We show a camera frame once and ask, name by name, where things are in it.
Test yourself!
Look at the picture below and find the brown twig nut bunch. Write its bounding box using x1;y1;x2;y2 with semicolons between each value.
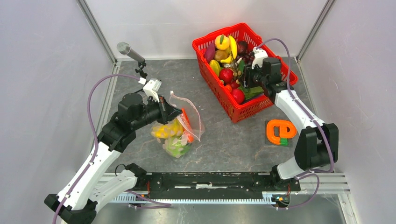
228;60;243;78

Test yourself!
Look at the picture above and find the orange carrot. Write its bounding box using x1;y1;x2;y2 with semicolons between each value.
181;108;194;143

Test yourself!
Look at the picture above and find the green leaf vegetable toy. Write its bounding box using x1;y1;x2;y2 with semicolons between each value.
238;86;263;100

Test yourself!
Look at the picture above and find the single yellow banana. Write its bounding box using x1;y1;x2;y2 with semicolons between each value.
220;35;238;64

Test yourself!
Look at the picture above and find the clear pink zip top bag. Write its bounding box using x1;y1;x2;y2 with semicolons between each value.
150;91;205;158

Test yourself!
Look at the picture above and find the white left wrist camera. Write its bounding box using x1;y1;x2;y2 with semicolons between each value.
138;77;162;103

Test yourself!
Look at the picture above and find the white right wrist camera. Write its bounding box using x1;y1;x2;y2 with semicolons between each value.
251;47;268;69

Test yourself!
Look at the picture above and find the purple sweet potato toy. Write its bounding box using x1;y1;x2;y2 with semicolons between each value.
204;42;215;63

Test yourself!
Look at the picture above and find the red apple toy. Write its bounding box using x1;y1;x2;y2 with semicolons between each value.
219;68;234;84

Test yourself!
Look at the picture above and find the black microphone tripod stand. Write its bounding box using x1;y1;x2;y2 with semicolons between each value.
135;61;147;79

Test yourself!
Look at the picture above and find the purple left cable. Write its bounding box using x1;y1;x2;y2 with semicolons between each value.
52;74;171;224

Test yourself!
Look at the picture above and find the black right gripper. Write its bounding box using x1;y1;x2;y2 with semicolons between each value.
239;62;268;89

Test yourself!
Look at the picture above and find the green cucumber toy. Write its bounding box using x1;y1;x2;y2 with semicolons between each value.
238;58;245;75

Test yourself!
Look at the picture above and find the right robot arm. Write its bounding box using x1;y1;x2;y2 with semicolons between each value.
246;57;339;190

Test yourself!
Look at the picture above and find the dark grape bunch toy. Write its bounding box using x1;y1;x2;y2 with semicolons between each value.
236;41;255;65

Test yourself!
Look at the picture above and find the brown potato toy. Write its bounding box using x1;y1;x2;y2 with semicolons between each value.
214;50;229;61

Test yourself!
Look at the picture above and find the red plastic basket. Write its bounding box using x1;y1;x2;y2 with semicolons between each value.
191;22;299;124

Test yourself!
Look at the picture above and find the red tomato toy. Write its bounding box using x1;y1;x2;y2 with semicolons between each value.
231;89;245;105

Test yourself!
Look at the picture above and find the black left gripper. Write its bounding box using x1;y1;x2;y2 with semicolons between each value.
132;94;183;130

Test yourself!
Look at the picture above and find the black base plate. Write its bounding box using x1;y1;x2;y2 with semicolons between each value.
133;172;301;200

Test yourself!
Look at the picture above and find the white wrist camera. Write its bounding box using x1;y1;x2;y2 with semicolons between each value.
251;47;268;69
138;77;162;103

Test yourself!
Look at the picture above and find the yellow banana bunch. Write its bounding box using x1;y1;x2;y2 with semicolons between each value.
150;119;184;139

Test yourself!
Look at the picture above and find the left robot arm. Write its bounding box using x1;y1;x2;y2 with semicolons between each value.
44;93;182;224

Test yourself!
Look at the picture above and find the yellow green starfruit toy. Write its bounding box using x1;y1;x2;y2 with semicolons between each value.
209;59;221;77

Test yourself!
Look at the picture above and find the red pepper toy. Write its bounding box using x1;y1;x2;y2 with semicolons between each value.
229;81;240;89

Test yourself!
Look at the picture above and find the grey microphone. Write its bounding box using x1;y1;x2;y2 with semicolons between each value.
116;42;145;63

